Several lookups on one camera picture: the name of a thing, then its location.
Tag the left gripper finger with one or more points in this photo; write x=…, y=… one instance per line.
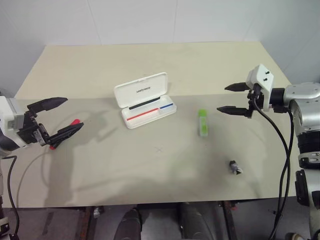
x=66, y=132
x=50, y=103

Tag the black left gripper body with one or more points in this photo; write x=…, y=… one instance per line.
x=30, y=130

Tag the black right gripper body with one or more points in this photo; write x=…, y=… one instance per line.
x=258, y=98

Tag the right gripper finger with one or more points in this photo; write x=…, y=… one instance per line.
x=237, y=87
x=235, y=110

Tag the red marker pen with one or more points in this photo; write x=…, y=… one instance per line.
x=76, y=121

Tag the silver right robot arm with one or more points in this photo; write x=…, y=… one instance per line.
x=305, y=105

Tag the white pen case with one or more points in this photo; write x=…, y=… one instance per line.
x=142, y=88

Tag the black patterned binder clip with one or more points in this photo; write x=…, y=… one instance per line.
x=235, y=168

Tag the dark rounded shape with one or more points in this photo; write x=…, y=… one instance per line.
x=131, y=225
x=193, y=222

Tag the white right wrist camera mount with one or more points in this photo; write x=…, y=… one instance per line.
x=261, y=75

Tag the rusty table frame bar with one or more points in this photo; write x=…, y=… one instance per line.
x=228, y=220
x=85, y=222

